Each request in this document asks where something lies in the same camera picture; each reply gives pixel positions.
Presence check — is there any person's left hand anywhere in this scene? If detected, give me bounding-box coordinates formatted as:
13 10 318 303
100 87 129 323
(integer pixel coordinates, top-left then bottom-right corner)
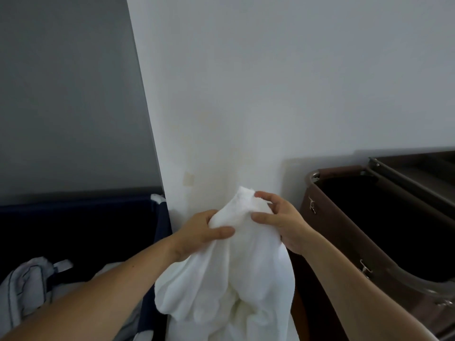
166 209 237 264

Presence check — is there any person's right hand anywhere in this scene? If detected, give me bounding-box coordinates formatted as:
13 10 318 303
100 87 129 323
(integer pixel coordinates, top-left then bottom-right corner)
251 190 318 256

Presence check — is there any white towel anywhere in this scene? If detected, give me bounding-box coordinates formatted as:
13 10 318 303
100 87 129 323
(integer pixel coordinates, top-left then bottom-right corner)
153 186 302 341

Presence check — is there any brown housekeeping cart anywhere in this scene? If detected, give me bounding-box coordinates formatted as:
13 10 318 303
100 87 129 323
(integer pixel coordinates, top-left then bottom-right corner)
287 149 455 341

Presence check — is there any person's left forearm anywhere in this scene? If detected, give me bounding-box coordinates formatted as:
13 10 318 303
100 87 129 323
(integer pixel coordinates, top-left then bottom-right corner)
0 237 178 341

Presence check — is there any person's right forearm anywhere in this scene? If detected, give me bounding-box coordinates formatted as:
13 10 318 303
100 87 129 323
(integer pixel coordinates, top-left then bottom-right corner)
300 232 440 341

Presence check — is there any white pillowcase black piping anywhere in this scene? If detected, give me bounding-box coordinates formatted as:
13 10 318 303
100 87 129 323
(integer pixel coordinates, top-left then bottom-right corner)
0 256 144 341

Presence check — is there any grey door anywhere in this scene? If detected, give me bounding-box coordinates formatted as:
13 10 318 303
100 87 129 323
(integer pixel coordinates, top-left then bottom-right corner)
0 0 165 206

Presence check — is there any navy laundry hamper white frame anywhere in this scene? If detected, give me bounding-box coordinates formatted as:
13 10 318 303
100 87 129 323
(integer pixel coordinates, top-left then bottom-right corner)
0 193 174 341

